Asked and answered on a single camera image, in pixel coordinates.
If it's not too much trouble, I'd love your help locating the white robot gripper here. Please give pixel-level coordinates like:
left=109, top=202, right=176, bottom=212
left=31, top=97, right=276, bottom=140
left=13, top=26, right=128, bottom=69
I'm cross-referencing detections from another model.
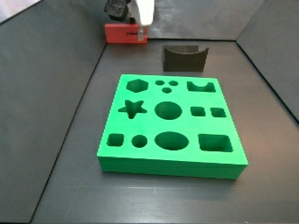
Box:
left=129, top=0, right=155, bottom=41

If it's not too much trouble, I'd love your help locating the red double-square block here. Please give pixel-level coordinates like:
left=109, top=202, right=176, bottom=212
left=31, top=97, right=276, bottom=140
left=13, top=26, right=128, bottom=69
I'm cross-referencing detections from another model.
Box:
left=105, top=24, right=147, bottom=44

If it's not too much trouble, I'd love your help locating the green foam shape board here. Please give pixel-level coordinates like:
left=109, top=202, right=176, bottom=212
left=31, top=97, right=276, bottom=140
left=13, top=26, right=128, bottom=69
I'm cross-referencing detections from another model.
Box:
left=97, top=74, right=248, bottom=179

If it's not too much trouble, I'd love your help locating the black curved cradle block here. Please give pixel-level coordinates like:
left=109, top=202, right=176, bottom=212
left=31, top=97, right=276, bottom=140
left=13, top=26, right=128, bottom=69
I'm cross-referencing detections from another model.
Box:
left=163, top=45, right=210, bottom=72

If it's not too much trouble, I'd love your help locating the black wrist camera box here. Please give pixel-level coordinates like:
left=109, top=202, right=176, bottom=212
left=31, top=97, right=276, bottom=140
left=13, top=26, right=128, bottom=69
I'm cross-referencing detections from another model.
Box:
left=104, top=0, right=131, bottom=22

